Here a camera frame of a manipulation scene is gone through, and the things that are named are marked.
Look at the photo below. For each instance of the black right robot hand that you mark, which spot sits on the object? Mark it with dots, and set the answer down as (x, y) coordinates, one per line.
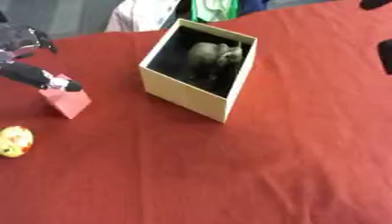
(386, 55)

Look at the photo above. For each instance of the pink cube block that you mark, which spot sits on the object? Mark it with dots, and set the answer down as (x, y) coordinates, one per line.
(66, 100)

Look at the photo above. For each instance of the green frame chair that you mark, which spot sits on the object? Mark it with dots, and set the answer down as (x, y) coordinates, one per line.
(214, 9)

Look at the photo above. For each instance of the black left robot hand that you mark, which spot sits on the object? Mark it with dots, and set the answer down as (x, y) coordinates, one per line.
(23, 73)

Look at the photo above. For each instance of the yellow patterned ball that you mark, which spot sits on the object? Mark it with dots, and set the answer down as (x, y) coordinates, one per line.
(15, 141)

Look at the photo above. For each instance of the grey elephant toy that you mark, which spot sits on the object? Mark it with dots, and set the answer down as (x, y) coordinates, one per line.
(213, 59)

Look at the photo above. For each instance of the tan cardboard box black inside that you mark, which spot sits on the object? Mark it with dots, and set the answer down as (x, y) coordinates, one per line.
(191, 93)

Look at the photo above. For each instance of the person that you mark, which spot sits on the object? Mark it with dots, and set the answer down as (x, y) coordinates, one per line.
(140, 14)

